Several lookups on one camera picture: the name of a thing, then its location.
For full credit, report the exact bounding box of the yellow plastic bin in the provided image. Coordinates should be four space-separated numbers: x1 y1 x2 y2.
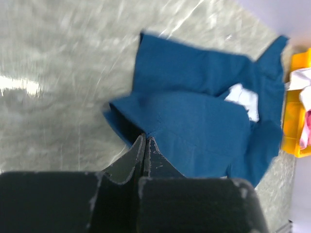
282 49 311 158

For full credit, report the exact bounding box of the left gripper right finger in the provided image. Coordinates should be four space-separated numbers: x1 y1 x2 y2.
143 137 185 179

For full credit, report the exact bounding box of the dark blue t shirt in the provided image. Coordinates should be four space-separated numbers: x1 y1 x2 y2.
104 32 288 186

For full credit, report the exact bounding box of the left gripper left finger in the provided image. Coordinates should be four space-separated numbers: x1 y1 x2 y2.
103 134 146 184

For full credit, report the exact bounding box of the pink t shirt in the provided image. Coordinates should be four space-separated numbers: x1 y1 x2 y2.
299 110 311 150

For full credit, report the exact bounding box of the white t shirt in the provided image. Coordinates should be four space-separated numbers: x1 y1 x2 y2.
286 68 311 111

